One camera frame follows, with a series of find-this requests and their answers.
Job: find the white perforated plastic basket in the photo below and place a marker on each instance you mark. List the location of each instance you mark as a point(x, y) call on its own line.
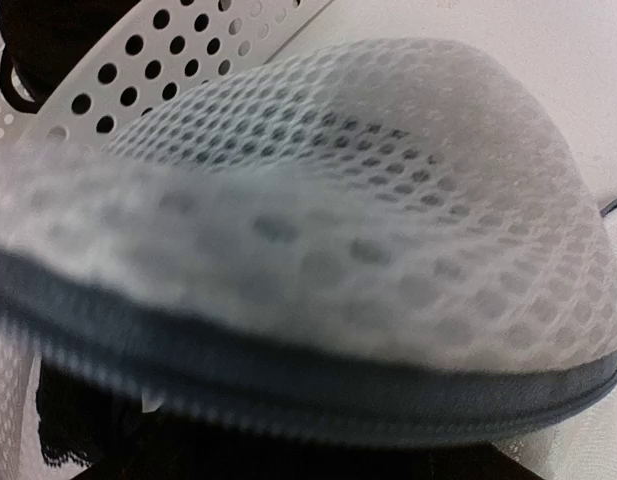
point(157, 51)

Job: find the white mesh laundry bag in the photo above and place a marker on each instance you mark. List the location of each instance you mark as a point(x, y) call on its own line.
point(374, 261)

